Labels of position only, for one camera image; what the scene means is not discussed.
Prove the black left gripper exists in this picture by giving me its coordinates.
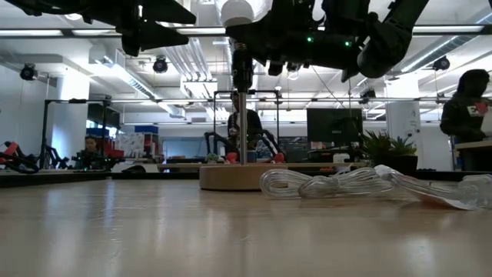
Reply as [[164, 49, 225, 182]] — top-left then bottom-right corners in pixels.
[[82, 0, 197, 58]]

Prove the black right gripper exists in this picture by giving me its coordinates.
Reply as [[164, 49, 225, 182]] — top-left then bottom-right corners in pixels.
[[226, 0, 372, 82]]

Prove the white lightbulb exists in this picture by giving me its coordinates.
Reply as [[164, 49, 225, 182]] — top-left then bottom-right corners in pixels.
[[221, 0, 255, 28]]

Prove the lamp with round wooden base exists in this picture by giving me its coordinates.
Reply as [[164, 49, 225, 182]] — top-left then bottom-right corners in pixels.
[[198, 40, 289, 192]]

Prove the black ceiling spotlight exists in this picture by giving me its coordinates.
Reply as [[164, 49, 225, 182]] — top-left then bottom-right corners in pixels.
[[432, 55, 451, 72], [359, 88, 377, 105], [19, 63, 38, 82], [152, 56, 169, 74]]

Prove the person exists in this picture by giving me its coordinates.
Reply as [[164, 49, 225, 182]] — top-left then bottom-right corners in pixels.
[[226, 91, 264, 151], [440, 68, 492, 144], [75, 135, 107, 170]]

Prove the black computer monitor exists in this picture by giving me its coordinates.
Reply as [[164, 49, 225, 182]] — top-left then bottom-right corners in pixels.
[[306, 108, 364, 149]]

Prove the small potted succulent plant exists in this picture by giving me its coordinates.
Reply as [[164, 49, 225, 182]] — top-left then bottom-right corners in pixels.
[[361, 129, 419, 174]]

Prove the black background rig frame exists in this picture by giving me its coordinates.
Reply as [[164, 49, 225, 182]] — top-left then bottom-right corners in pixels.
[[213, 89, 281, 155], [40, 98, 112, 170]]

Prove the clear coiled lamp cord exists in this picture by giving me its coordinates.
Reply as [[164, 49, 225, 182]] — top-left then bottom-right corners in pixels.
[[259, 167, 393, 200]]

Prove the white cable with plug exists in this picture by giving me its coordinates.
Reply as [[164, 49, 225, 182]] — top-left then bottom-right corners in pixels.
[[374, 164, 492, 211]]

